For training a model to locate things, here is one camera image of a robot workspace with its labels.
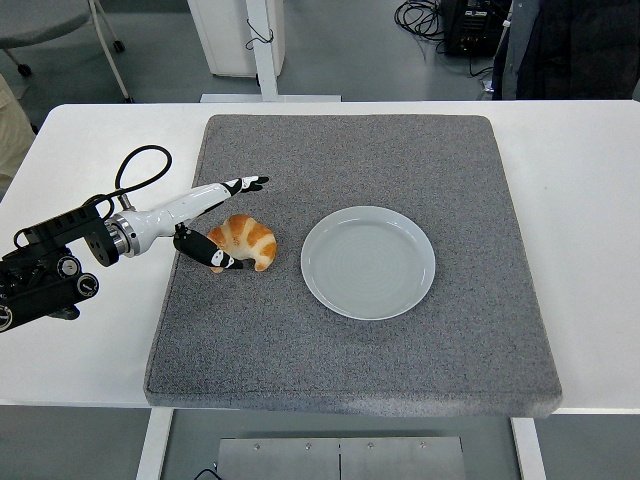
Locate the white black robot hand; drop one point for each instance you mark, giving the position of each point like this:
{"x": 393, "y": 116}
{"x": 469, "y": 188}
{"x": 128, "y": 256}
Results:
{"x": 180, "y": 207}

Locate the golden croissant bread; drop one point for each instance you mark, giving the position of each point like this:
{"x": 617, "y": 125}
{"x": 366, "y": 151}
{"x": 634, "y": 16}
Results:
{"x": 252, "y": 237}

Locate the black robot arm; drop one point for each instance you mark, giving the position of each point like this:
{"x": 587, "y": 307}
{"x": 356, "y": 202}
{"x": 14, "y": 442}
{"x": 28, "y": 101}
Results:
{"x": 50, "y": 270}

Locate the pale grey round plate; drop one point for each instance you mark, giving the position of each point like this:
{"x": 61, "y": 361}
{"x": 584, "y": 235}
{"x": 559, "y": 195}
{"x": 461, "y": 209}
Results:
{"x": 367, "y": 262}

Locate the grey metal plate with screws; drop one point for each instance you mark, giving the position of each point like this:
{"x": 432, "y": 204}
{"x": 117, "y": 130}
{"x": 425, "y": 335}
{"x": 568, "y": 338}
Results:
{"x": 340, "y": 459}

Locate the white cabinet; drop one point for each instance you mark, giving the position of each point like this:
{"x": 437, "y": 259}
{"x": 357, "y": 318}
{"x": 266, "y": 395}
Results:
{"x": 225, "y": 40}

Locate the person in beige clothing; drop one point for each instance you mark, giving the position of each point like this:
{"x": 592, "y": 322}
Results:
{"x": 12, "y": 130}

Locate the grey felt mat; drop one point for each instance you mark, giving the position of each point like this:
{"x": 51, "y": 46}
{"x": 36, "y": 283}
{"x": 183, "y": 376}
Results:
{"x": 350, "y": 360}

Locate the grey office chair on castors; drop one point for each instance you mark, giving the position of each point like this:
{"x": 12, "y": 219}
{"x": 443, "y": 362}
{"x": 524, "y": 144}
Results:
{"x": 45, "y": 20}

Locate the white table leg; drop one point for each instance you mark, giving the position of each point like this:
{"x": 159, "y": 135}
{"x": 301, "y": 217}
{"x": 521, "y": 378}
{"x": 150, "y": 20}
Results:
{"x": 154, "y": 445}
{"x": 529, "y": 450}

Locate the black equipment box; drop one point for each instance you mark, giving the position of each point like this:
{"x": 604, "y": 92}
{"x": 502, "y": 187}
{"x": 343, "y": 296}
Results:
{"x": 470, "y": 27}

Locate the person in dark clothing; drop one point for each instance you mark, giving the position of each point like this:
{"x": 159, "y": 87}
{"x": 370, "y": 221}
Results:
{"x": 570, "y": 50}

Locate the white post with flat base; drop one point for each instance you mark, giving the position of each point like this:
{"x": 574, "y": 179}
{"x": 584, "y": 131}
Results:
{"x": 266, "y": 75}

